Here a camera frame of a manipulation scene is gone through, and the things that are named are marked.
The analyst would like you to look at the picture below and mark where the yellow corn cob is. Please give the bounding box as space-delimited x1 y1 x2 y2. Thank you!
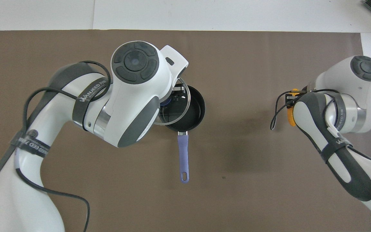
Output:
287 89 299 128

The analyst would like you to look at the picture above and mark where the glass lid with blue knob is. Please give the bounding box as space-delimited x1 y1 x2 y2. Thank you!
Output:
155 77 191 126

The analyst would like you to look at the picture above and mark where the brown table mat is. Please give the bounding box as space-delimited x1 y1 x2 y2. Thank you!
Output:
0 30 371 232

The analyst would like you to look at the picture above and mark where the dark blue pot with handle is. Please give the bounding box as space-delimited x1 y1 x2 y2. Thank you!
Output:
165 84 206 184

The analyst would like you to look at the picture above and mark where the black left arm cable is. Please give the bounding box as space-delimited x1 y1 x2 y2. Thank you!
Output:
13 61 112 232

